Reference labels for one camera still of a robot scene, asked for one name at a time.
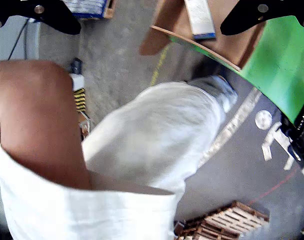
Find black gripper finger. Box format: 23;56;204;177
0;0;82;35
219;0;304;36

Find blue white Enough carton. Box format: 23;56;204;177
183;0;217;41

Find person's right forearm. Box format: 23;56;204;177
0;59;93;191

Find brown cardboard box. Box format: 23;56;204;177
138;0;267;72

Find wooden pallet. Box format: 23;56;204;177
79;0;117;21

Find black white door device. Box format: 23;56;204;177
68;57;86;91

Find yellow black striped bumper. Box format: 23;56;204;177
73;88;87;113

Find metal shelf rack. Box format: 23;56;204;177
77;110;93;141

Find person in white shirt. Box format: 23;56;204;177
0;74;239;240

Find stacked wooden pallets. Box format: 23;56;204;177
173;199;271;240

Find blue wire mesh cage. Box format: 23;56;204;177
61;0;109;20

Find thin black cable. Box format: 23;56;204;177
7;17;30;61

